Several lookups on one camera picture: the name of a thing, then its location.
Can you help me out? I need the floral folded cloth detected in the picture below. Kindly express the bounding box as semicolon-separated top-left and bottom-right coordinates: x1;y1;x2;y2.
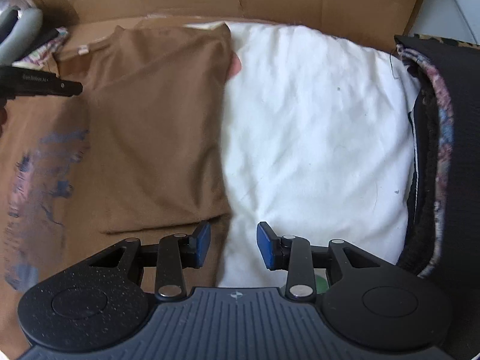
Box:
13;27;70;70

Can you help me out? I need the cream bear print bedsheet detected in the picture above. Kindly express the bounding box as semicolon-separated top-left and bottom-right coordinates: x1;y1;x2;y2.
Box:
183;20;421;293

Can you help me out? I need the leopard print cloth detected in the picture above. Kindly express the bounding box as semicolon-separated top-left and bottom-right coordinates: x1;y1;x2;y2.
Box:
395;37;454;279

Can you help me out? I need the brown printed t-shirt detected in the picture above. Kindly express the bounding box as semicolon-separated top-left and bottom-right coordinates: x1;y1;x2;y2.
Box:
1;24;235;359

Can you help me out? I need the black folded garment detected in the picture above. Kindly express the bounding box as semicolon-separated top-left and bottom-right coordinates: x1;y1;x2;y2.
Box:
394;35;479;359

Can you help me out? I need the grey neck pillow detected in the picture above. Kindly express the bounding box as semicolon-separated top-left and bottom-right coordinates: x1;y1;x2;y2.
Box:
1;8;43;66

